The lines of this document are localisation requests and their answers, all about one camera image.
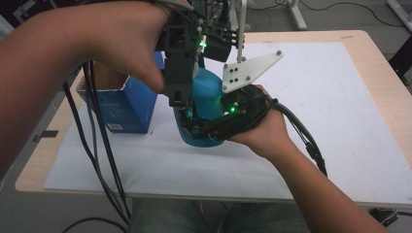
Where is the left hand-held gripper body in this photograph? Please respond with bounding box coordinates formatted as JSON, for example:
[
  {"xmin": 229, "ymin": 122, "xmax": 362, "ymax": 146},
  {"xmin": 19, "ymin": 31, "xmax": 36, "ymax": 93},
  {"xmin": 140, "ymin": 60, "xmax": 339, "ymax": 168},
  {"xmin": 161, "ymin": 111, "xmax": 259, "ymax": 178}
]
[{"xmin": 154, "ymin": 0, "xmax": 249, "ymax": 109}]

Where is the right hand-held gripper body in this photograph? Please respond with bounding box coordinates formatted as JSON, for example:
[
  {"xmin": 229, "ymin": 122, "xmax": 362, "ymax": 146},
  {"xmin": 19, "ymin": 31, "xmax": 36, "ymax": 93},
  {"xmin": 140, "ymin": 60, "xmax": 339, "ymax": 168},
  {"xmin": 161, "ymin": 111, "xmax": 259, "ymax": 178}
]
[{"xmin": 209, "ymin": 50, "xmax": 285, "ymax": 142}]

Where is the blue bottle with white cap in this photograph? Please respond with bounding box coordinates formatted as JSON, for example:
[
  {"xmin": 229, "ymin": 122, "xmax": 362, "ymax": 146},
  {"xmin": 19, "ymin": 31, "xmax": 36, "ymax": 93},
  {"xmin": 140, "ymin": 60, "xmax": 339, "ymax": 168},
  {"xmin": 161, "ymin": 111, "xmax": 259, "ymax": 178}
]
[{"xmin": 172, "ymin": 66, "xmax": 228, "ymax": 149}]

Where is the person's right hand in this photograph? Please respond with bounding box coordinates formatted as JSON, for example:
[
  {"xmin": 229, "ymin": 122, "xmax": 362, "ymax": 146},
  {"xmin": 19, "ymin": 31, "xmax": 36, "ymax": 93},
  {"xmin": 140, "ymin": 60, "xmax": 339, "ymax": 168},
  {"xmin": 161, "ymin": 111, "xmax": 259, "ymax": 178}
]
[{"xmin": 226, "ymin": 83, "xmax": 299, "ymax": 161}]

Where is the person's left hand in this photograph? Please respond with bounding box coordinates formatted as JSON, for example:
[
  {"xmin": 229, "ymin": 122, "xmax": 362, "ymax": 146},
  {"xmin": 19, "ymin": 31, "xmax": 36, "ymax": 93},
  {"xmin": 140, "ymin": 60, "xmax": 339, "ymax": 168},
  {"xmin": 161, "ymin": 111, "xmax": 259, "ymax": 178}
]
[{"xmin": 81, "ymin": 0, "xmax": 192, "ymax": 95}]

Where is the blue cardboard box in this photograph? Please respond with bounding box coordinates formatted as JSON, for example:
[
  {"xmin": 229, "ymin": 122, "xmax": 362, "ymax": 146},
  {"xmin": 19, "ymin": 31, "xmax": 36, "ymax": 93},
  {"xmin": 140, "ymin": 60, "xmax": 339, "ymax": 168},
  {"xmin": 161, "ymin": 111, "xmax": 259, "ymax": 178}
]
[{"xmin": 75, "ymin": 51, "xmax": 167, "ymax": 136}]

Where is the white table mat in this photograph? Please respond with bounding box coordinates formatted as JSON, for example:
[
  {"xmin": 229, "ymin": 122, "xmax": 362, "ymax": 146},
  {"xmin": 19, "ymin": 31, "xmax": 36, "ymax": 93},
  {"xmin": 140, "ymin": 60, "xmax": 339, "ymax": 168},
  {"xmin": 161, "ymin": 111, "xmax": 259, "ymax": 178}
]
[{"xmin": 43, "ymin": 41, "xmax": 412, "ymax": 206}]

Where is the person's left leg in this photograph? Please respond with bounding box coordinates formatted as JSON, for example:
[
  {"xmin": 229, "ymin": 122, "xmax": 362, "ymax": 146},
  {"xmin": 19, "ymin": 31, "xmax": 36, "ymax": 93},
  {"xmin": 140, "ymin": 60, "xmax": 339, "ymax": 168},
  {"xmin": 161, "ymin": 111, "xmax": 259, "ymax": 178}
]
[{"xmin": 127, "ymin": 197, "xmax": 209, "ymax": 233}]

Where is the person's leg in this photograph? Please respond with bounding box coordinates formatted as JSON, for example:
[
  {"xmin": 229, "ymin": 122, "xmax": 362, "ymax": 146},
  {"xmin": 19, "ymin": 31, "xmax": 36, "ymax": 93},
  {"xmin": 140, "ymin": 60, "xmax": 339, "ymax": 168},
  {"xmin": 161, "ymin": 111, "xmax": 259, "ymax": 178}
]
[
  {"xmin": 223, "ymin": 201, "xmax": 313, "ymax": 233},
  {"xmin": 127, "ymin": 197, "xmax": 209, "ymax": 233}
]

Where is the narrow white stand leg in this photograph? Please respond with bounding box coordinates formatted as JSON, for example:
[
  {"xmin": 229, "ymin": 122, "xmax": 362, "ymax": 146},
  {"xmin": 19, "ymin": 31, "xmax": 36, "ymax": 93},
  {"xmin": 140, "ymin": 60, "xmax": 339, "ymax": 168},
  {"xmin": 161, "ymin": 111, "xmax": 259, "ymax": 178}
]
[{"xmin": 286, "ymin": 0, "xmax": 309, "ymax": 31}]

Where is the person's right leg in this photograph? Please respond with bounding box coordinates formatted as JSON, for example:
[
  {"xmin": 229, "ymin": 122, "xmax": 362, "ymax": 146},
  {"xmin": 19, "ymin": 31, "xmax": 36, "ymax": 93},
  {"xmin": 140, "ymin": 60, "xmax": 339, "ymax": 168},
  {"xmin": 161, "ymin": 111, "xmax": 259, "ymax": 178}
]
[{"xmin": 223, "ymin": 201, "xmax": 313, "ymax": 233}]

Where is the black tape strip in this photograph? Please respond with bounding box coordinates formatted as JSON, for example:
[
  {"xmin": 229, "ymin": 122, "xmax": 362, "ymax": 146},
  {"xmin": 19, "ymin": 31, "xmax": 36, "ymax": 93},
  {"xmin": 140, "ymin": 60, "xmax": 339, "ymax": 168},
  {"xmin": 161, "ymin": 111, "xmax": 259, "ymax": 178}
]
[{"xmin": 31, "ymin": 129, "xmax": 60, "ymax": 143}]

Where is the black metal stand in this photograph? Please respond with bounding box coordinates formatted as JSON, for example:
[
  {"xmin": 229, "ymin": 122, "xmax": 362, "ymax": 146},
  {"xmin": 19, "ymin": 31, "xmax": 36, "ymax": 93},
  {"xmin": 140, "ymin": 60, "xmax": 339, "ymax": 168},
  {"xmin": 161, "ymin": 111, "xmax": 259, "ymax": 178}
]
[{"xmin": 388, "ymin": 34, "xmax": 412, "ymax": 85}]

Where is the small black floor device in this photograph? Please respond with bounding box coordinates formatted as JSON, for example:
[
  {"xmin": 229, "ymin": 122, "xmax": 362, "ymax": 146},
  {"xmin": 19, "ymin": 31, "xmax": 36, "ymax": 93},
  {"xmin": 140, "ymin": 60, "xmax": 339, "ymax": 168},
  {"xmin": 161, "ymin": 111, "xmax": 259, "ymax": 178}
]
[{"xmin": 368, "ymin": 207, "xmax": 399, "ymax": 228}]

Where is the wide white stand leg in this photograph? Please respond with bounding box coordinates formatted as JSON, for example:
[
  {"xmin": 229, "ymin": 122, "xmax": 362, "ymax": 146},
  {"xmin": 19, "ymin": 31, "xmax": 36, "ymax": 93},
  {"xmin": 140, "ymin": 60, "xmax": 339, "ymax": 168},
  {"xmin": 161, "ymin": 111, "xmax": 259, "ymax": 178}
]
[{"xmin": 386, "ymin": 0, "xmax": 412, "ymax": 32}]

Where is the black floor cable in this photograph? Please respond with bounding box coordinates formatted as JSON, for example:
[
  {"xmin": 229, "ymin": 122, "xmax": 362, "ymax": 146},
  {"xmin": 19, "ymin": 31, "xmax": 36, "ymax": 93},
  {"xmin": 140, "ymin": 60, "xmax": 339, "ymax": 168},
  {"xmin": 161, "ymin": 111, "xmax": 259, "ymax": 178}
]
[{"xmin": 60, "ymin": 216, "xmax": 128, "ymax": 233}]

